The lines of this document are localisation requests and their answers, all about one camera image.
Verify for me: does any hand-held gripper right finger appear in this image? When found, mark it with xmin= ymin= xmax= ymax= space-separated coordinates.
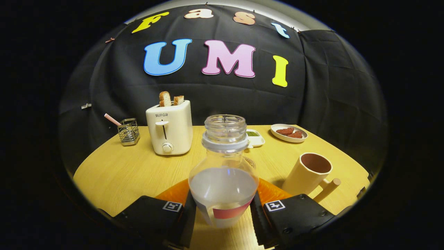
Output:
xmin=250 ymin=178 xmax=338 ymax=249

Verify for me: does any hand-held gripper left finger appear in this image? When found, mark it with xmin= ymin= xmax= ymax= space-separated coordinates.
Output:
xmin=99 ymin=179 xmax=197 ymax=249

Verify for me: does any clear juice bottle red label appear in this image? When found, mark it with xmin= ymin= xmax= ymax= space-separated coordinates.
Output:
xmin=188 ymin=115 xmax=259 ymax=228

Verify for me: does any cream cup brown inside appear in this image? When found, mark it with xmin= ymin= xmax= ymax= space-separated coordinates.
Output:
xmin=282 ymin=152 xmax=342 ymax=203

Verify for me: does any wooden table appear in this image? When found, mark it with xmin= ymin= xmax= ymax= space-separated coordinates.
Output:
xmin=73 ymin=125 xmax=371 ymax=250

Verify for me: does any white divided dish with beans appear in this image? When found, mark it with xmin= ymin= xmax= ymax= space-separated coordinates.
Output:
xmin=246 ymin=129 xmax=265 ymax=149

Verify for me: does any white oval plate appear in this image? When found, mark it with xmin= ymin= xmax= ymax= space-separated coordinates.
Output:
xmin=270 ymin=124 xmax=308 ymax=143

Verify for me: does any cream toaster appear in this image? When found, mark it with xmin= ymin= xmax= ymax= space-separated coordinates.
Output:
xmin=146 ymin=100 xmax=193 ymax=156

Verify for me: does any pink checked straw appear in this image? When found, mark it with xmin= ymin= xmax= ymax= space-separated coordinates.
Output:
xmin=104 ymin=113 xmax=122 ymax=126

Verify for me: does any metal wire basket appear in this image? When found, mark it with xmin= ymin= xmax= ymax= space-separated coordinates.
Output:
xmin=117 ymin=118 xmax=140 ymax=146

